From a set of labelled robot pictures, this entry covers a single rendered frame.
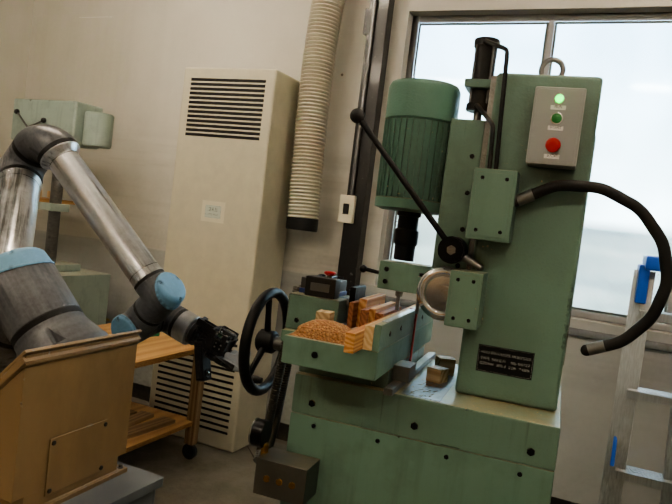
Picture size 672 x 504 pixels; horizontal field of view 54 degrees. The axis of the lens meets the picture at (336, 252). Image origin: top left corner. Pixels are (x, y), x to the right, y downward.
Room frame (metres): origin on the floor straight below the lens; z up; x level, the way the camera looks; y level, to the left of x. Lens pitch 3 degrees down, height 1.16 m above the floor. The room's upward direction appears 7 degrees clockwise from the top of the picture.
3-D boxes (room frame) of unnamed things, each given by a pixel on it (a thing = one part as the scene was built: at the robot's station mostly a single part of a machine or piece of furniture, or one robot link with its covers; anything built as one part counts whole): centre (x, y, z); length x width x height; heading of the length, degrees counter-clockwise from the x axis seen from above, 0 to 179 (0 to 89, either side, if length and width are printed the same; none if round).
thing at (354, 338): (1.58, -0.16, 0.92); 0.67 x 0.02 x 0.04; 161
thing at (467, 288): (1.41, -0.29, 1.02); 0.09 x 0.07 x 0.12; 161
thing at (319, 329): (1.40, 0.00, 0.92); 0.14 x 0.09 x 0.04; 71
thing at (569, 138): (1.38, -0.43, 1.40); 0.10 x 0.06 x 0.16; 71
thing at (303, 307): (1.67, 0.02, 0.92); 0.15 x 0.13 x 0.09; 161
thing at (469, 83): (1.57, -0.30, 1.54); 0.08 x 0.08 x 0.17; 71
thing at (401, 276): (1.61, -0.19, 1.03); 0.14 x 0.07 x 0.09; 71
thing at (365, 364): (1.64, -0.06, 0.87); 0.61 x 0.30 x 0.06; 161
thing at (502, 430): (1.58, -0.28, 0.76); 0.57 x 0.45 x 0.09; 71
